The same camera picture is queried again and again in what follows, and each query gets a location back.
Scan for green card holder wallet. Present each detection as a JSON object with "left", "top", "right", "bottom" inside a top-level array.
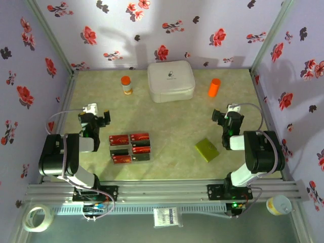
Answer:
[{"left": 194, "top": 138, "right": 220, "bottom": 163}]

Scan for red VIP card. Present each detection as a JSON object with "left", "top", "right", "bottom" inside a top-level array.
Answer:
[
  {"left": 112, "top": 155, "right": 133, "bottom": 165},
  {"left": 131, "top": 146, "right": 152, "bottom": 154},
  {"left": 129, "top": 133, "right": 150, "bottom": 141},
  {"left": 109, "top": 134, "right": 130, "bottom": 146}
]

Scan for group of red-black packets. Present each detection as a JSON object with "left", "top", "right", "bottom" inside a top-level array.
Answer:
[{"left": 108, "top": 132, "right": 152, "bottom": 166}]

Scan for orange cylinder container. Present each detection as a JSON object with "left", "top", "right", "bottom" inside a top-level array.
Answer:
[{"left": 208, "top": 78, "right": 222, "bottom": 98}]

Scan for orange capped pill bottle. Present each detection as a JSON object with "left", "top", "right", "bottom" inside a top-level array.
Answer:
[{"left": 120, "top": 75, "right": 134, "bottom": 96}]

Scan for white zippered pill case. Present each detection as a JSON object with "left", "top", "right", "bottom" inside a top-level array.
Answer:
[{"left": 147, "top": 60, "right": 196, "bottom": 104}]

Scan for controller circuit board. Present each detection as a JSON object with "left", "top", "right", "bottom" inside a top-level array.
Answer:
[
  {"left": 226, "top": 201, "right": 248, "bottom": 219},
  {"left": 82, "top": 202, "right": 108, "bottom": 221}
]

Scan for white yellow round container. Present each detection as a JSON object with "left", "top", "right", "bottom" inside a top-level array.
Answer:
[{"left": 265, "top": 194, "right": 293, "bottom": 216}]

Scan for plastic bag with label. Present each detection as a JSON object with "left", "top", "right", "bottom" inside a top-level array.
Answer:
[{"left": 153, "top": 207, "right": 183, "bottom": 229}]

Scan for clear tape roll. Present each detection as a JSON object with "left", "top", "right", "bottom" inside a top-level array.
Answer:
[{"left": 22, "top": 204, "right": 55, "bottom": 233}]

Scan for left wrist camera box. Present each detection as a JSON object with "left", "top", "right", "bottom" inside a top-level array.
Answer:
[{"left": 82, "top": 103, "right": 99, "bottom": 114}]

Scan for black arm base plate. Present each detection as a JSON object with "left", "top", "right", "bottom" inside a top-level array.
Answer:
[
  {"left": 207, "top": 184, "right": 253, "bottom": 201},
  {"left": 72, "top": 185, "right": 119, "bottom": 203}
]

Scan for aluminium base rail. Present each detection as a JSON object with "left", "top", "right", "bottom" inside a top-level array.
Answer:
[{"left": 24, "top": 178, "right": 311, "bottom": 203}]

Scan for grey slotted cable duct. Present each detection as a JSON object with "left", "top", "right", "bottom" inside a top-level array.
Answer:
[{"left": 52, "top": 204, "right": 227, "bottom": 216}]

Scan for aluminium frame post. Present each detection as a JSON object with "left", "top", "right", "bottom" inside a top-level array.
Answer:
[
  {"left": 250, "top": 0, "right": 296, "bottom": 74},
  {"left": 24, "top": 0, "right": 78, "bottom": 75}
]

